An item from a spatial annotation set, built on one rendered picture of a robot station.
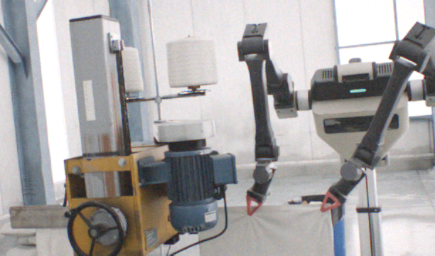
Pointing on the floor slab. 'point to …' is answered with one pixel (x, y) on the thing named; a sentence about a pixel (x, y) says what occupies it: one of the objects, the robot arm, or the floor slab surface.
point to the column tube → (113, 190)
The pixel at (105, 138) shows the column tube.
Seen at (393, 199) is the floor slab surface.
